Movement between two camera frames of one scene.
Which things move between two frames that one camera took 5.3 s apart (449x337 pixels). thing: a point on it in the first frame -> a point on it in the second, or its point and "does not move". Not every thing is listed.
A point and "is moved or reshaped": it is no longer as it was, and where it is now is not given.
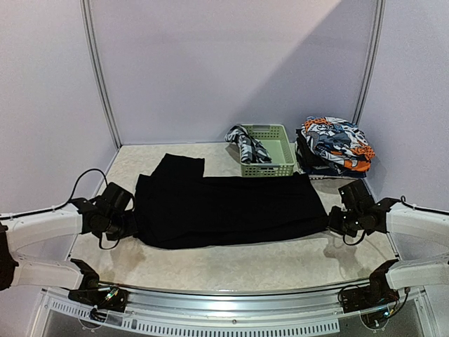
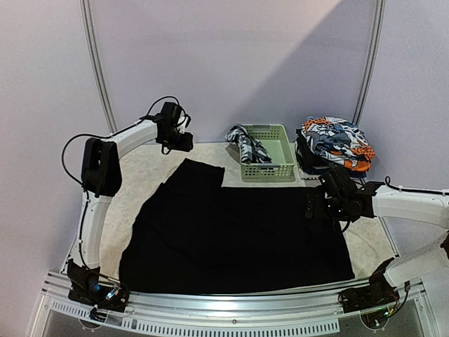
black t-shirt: x=177 y=206 is moved or reshaped
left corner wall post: x=89 y=27 does not move
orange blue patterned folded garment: x=339 y=141 does not move
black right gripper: x=334 y=222 -> x=312 y=206
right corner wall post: x=369 y=62 does not move
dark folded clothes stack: x=309 y=161 does not move
